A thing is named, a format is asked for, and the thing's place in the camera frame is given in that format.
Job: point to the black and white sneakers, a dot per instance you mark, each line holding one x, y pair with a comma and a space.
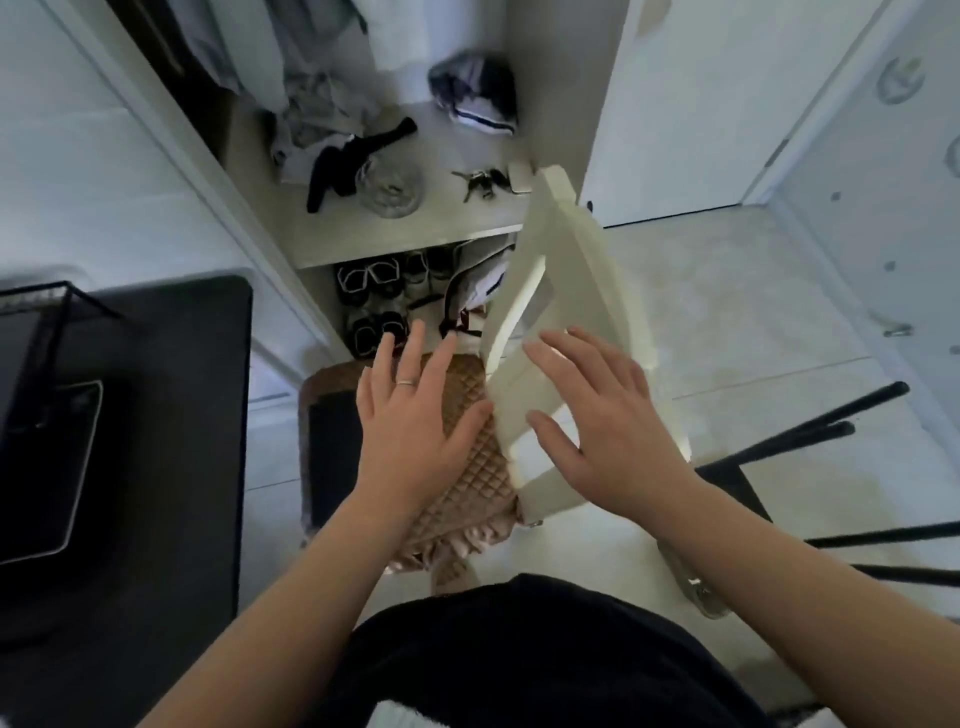
367, 277

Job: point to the crumpled grey garment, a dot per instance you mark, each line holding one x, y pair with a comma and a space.
322, 112

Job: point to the person's left hand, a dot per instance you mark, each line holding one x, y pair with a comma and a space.
409, 442

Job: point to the black sock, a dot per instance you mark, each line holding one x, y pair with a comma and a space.
337, 165

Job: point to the person's left forearm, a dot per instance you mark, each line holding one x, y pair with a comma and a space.
300, 600

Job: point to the small white box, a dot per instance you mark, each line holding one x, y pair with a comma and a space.
520, 177

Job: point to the bunch of keys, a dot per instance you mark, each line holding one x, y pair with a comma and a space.
480, 184

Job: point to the white door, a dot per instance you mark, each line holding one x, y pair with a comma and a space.
877, 187

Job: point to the black tray with pale rim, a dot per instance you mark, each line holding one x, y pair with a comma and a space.
45, 480

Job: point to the person's right hand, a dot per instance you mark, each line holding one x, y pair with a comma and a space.
622, 435

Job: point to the black flat pad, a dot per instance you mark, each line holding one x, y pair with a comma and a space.
334, 457

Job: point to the metal door hinge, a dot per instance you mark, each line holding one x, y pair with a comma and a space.
775, 154

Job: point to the brown quilted seat cushion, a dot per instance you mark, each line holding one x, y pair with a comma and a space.
465, 480

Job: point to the round wall hook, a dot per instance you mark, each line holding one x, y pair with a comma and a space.
900, 79

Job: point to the black desk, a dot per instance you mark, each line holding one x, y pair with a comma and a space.
165, 480

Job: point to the person's left little finger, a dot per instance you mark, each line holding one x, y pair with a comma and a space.
366, 390

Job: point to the person's left middle finger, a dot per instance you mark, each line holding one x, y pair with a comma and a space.
413, 360

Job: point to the grey hanging garment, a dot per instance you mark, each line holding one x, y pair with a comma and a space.
255, 45

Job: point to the clear glass bowl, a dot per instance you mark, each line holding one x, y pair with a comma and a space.
391, 187

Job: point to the cream wooden chair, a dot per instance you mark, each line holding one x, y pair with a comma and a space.
577, 270

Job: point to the dark sneakers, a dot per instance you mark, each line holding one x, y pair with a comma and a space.
375, 334

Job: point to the white wardrobe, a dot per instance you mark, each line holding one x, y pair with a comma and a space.
450, 225

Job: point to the person's right middle finger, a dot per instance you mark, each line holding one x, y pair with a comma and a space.
581, 358

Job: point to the person's right forearm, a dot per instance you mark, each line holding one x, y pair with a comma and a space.
810, 607

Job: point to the clear sandal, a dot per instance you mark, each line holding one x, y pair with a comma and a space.
697, 589

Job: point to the black metal chair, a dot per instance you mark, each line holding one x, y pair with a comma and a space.
810, 442

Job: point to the person's right thumb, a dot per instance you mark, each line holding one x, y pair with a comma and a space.
551, 436

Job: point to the person's left thumb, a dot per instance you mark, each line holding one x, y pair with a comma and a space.
472, 426

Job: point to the person's black garment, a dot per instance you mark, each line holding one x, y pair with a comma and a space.
540, 652

